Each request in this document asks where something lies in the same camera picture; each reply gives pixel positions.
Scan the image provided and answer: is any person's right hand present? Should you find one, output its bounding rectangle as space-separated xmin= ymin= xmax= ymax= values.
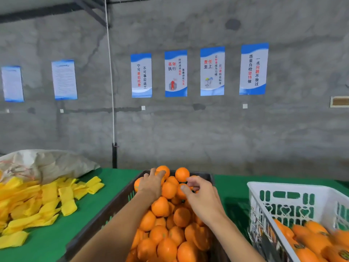
xmin=180 ymin=176 xmax=227 ymax=227

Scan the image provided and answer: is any beige woven sack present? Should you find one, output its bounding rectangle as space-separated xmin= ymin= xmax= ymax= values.
xmin=0 ymin=149 xmax=101 ymax=186

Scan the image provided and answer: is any green table cloth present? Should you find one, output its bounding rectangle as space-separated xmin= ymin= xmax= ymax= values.
xmin=0 ymin=168 xmax=349 ymax=262

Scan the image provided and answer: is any framed wall vent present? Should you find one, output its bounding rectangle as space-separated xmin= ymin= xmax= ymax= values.
xmin=330 ymin=96 xmax=349 ymax=108

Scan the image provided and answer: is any slogan poster with helmet picture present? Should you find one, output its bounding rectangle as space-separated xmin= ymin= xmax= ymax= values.
xmin=200 ymin=46 xmax=226 ymax=96

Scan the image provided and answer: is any slogan poster with red figure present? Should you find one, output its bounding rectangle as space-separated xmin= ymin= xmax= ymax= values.
xmin=164 ymin=50 xmax=188 ymax=98

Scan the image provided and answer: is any white hanging cable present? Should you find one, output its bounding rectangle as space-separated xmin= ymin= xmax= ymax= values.
xmin=103 ymin=0 xmax=116 ymax=145

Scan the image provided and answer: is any dark plastic crate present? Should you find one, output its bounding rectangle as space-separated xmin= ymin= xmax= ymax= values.
xmin=57 ymin=170 xmax=231 ymax=262

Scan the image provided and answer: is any person's left hand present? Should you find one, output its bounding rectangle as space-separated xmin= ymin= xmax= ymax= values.
xmin=137 ymin=168 xmax=166 ymax=202

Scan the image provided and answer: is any pile of loose oranges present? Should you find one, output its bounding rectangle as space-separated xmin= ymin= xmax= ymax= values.
xmin=125 ymin=165 xmax=215 ymax=262

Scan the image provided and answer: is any blue white text notice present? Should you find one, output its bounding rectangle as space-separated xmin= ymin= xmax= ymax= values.
xmin=51 ymin=59 xmax=78 ymax=101
xmin=1 ymin=65 xmax=25 ymax=103

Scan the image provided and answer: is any large blue white slogan poster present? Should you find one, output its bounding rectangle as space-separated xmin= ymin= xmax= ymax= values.
xmin=239 ymin=42 xmax=269 ymax=96

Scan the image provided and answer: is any white plastic crate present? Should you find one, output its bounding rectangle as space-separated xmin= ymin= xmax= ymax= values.
xmin=246 ymin=181 xmax=349 ymax=262

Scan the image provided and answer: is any pile of yellow foam nets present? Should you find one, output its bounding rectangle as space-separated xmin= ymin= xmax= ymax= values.
xmin=0 ymin=176 xmax=105 ymax=249

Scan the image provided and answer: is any heap of stickered oranges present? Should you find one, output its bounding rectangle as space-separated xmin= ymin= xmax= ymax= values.
xmin=268 ymin=218 xmax=349 ymax=262

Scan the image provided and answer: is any person's left forearm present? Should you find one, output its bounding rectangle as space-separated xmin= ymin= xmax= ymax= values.
xmin=70 ymin=195 xmax=160 ymax=262

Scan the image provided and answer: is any person's right forearm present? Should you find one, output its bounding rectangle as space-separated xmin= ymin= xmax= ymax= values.
xmin=208 ymin=218 xmax=266 ymax=262

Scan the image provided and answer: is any dark metal roof beam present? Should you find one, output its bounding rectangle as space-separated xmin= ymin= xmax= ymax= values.
xmin=0 ymin=0 xmax=111 ymax=28

